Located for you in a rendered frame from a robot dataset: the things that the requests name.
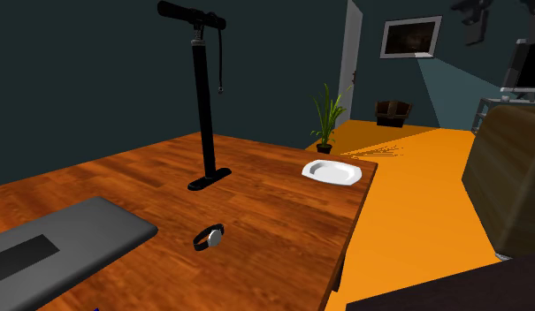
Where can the brown wooden table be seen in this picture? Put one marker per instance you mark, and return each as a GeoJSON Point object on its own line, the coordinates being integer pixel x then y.
{"type": "Point", "coordinates": [275, 215]}

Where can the white plate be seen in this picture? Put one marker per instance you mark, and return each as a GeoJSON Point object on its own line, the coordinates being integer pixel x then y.
{"type": "Point", "coordinates": [331, 172]}

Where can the green potted plant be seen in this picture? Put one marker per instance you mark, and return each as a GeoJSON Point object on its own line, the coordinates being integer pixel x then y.
{"type": "Point", "coordinates": [326, 116]}

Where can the black floor pump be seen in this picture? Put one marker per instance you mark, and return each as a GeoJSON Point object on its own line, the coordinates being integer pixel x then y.
{"type": "Point", "coordinates": [204, 107]}

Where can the black wristwatch with silver face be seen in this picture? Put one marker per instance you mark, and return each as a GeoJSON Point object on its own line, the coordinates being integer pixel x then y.
{"type": "Point", "coordinates": [214, 237]}

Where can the brown wooden basket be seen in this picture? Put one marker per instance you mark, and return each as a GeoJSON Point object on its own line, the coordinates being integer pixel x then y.
{"type": "Point", "coordinates": [393, 114]}

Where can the white door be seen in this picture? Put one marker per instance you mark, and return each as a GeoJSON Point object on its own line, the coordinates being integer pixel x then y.
{"type": "Point", "coordinates": [352, 51]}

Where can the brown armchair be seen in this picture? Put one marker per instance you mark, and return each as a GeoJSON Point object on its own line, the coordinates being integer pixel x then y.
{"type": "Point", "coordinates": [508, 181]}

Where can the grey desk with monitor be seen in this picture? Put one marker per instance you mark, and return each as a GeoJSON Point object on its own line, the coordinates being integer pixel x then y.
{"type": "Point", "coordinates": [530, 69]}

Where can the framed dark wall picture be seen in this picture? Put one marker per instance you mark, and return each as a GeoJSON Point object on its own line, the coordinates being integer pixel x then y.
{"type": "Point", "coordinates": [410, 38]}

